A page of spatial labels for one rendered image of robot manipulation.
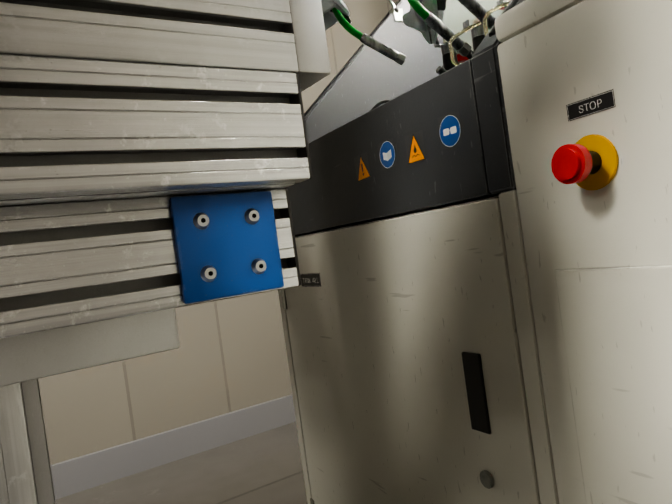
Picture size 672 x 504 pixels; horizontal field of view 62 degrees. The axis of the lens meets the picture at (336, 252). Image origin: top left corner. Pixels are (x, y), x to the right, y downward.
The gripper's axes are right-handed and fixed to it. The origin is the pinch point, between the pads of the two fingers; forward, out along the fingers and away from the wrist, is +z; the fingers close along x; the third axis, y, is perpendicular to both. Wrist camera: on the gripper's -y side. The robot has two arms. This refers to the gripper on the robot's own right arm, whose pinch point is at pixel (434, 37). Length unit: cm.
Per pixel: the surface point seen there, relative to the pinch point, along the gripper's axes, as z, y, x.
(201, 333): 64, 8, -157
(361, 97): 1.7, -3.0, -30.9
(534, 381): 54, 23, 34
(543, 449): 61, 23, 34
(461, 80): 18.3, 23.1, 29.3
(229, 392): 91, 0, -158
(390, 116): 18.6, 23.1, 14.5
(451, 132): 23.8, 23.2, 26.5
